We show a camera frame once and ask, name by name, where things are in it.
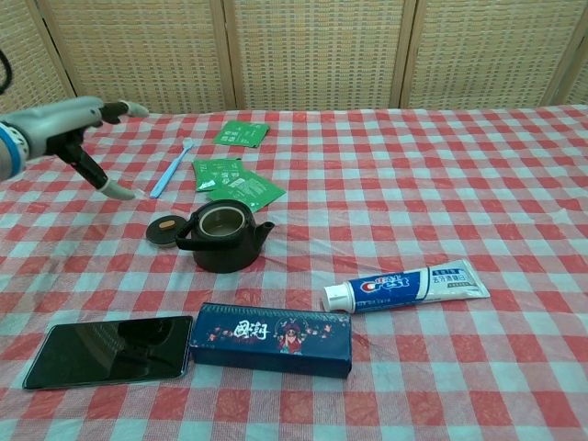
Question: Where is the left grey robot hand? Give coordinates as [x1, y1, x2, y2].
[1, 96, 150, 200]

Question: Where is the black teapot lid wooden knob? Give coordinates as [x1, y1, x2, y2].
[146, 216, 188, 250]

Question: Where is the black ceramic teapot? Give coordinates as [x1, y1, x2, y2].
[175, 198, 277, 274]

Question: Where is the blue toothbrush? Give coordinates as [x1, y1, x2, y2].
[149, 138, 195, 200]

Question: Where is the green tea sachet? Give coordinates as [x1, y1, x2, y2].
[191, 156, 243, 193]
[213, 119, 269, 149]
[206, 167, 287, 213]

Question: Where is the black smartphone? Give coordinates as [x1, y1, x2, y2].
[22, 314, 195, 391]

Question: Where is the woven bamboo folding screen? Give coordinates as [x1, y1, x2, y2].
[0, 0, 588, 132]

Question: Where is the dark blue printed box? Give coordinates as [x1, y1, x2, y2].
[188, 301, 355, 379]

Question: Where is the red white checkered tablecloth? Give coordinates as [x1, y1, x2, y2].
[0, 104, 588, 441]

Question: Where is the Crest toothpaste tube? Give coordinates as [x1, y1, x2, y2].
[322, 258, 492, 314]

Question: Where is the black cable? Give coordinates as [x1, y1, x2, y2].
[0, 47, 14, 96]

